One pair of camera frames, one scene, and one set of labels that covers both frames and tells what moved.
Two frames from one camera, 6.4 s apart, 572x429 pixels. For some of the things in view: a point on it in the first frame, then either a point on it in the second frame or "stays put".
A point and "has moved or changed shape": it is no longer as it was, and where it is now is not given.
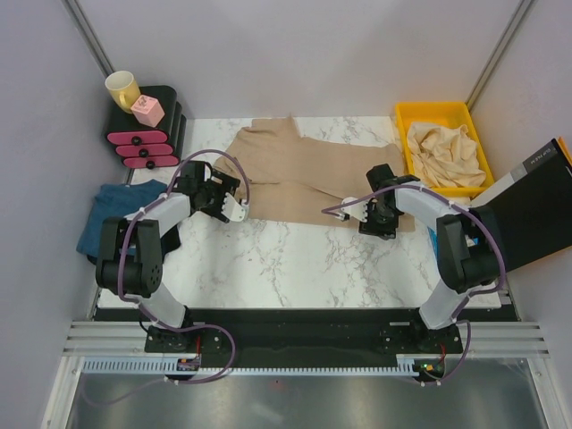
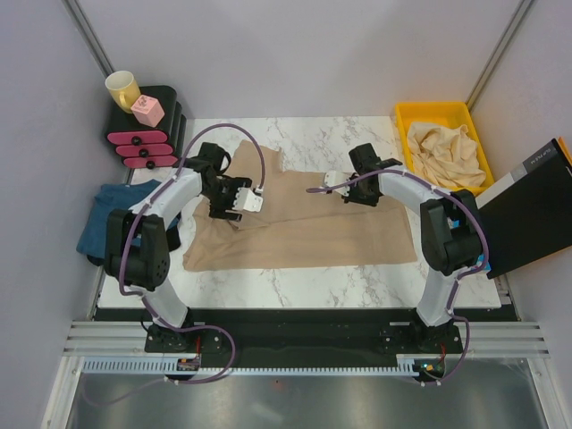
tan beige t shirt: [303, 181] has moved or changed shape
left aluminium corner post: [88, 35] stays put
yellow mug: [123, 88] stays put
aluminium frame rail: [477, 338] stays put
